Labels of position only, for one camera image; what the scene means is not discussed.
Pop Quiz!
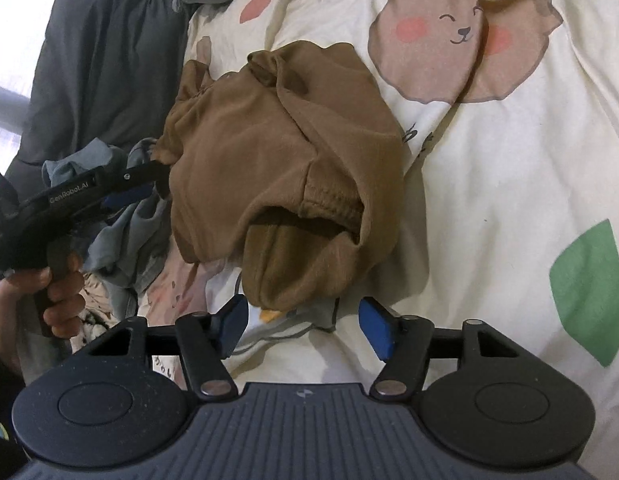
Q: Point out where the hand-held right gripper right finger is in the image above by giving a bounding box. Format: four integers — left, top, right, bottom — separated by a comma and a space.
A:
358, 296, 529, 403

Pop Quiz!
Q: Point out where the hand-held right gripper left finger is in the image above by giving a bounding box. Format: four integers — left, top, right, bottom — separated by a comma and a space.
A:
79, 295, 250, 402

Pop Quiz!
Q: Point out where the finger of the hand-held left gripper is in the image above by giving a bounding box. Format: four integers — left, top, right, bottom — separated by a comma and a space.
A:
102, 184, 156, 211
124, 158, 170, 187

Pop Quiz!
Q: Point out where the brown printed t-shirt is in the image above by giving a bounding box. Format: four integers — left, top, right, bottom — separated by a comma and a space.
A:
152, 41, 407, 311

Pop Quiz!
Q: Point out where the person's left hand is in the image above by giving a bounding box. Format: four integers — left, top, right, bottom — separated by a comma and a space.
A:
0, 266, 86, 376

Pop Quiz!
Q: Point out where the blue-grey denim garment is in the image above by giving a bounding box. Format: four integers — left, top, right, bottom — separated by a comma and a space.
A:
42, 137, 175, 321

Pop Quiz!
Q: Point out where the dark grey blanket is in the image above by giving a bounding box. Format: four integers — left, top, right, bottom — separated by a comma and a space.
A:
6, 0, 197, 181

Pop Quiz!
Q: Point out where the cream printed blanket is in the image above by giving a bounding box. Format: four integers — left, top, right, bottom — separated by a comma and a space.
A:
79, 0, 619, 456

